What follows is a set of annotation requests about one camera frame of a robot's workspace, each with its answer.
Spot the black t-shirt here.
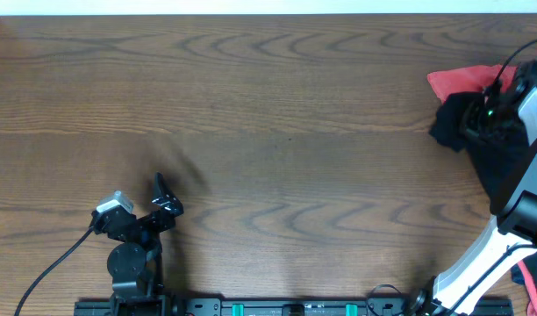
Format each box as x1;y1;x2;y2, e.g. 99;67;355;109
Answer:
429;92;529;199

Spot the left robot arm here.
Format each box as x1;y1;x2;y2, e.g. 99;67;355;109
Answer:
90;172;183;301

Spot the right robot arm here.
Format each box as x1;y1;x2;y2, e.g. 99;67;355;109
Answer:
402;60;537;315

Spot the red t-shirt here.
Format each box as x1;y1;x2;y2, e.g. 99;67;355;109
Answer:
426;65;502;104

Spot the black left camera cable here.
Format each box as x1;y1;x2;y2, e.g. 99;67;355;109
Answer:
13;226;97;316

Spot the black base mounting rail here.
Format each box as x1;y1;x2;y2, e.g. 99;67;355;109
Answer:
73;297;513;316

